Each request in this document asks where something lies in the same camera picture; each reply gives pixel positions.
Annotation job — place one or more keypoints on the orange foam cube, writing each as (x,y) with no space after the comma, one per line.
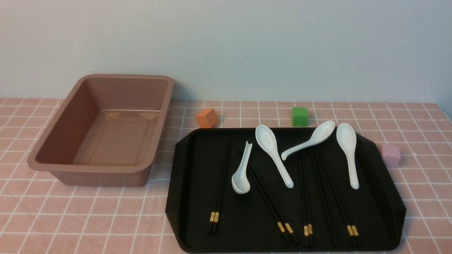
(207,118)

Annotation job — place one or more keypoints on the white spoon centre left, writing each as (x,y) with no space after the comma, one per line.
(267,141)

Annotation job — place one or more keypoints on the white spoon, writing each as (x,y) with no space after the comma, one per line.
(267,141)
(347,140)
(319,135)
(239,181)

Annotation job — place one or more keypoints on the white spoon far left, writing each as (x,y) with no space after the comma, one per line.
(239,181)

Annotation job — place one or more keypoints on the green foam cube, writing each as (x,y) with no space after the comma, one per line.
(300,117)

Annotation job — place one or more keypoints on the white spoon centre right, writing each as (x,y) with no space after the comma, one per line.
(319,135)

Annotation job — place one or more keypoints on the black plastic tray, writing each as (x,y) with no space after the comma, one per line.
(245,223)

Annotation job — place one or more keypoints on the pink rectangular plastic bin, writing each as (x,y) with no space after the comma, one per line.
(106,132)

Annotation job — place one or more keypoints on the white spoon far right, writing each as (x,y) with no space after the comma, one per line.
(347,140)

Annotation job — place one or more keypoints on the pink foam cube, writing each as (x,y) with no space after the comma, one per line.
(391,155)

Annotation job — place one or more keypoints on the pink checkered tablecloth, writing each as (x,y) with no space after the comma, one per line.
(41,215)

